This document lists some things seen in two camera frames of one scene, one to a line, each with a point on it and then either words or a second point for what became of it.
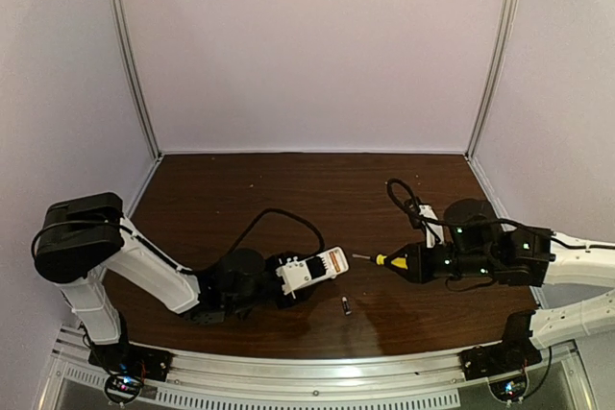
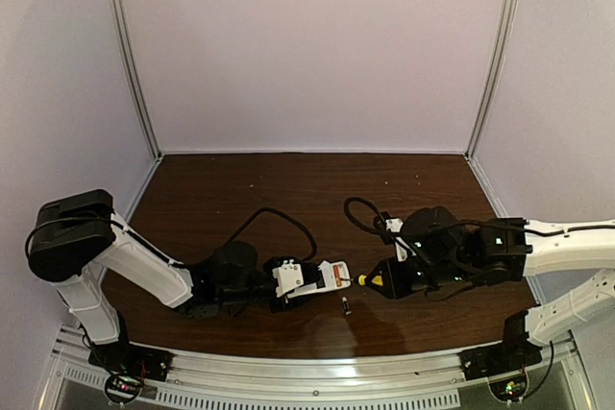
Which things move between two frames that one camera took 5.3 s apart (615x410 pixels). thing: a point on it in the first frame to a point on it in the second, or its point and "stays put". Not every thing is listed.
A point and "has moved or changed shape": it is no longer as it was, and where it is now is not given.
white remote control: x=327 y=265 has moved or changed shape
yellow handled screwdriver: x=381 y=259 to x=377 y=279
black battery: x=346 y=306 stays put
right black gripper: x=418 y=263 to x=401 y=280
